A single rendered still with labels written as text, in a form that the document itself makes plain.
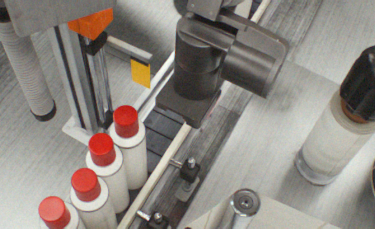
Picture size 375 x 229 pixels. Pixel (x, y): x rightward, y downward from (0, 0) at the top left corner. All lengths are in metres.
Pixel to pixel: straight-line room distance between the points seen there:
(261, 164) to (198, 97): 0.27
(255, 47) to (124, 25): 0.59
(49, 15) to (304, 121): 0.59
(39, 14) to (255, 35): 0.23
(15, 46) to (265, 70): 0.26
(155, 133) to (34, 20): 0.45
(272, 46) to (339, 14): 0.70
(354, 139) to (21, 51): 0.47
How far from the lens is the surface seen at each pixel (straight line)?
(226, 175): 0.75
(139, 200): 0.68
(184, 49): 0.47
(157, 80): 0.74
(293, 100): 0.86
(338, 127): 0.64
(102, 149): 0.54
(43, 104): 0.55
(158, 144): 0.77
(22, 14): 0.37
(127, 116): 0.56
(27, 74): 0.50
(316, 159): 0.72
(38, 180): 0.82
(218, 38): 0.47
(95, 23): 0.52
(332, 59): 1.03
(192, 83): 0.51
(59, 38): 0.64
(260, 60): 0.46
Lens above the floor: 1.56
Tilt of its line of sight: 58 degrees down
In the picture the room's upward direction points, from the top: 5 degrees clockwise
